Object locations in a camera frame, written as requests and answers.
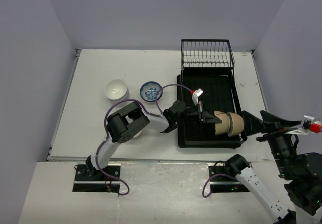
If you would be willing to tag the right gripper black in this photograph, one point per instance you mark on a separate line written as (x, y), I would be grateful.
(252, 124)

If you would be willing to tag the white bowl blue flowers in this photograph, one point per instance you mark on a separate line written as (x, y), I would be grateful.
(151, 90)

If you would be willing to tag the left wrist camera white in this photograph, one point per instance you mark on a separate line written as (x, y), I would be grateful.
(195, 94)

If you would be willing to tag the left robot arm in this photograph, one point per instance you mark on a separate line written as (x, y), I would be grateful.
(124, 124)

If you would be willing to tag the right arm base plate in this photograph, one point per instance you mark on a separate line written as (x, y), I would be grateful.
(223, 184)

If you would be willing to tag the black wire dish rack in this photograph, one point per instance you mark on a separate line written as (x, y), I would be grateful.
(206, 53)

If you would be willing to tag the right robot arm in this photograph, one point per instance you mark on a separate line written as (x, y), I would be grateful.
(298, 198)

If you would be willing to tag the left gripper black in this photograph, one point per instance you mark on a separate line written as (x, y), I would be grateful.
(202, 116)

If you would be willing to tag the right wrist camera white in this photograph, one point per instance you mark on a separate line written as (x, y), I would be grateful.
(308, 125)

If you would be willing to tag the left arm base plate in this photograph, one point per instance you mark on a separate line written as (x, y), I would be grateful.
(96, 183)

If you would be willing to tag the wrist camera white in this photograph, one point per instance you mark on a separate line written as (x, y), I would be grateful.
(195, 94)
(308, 125)

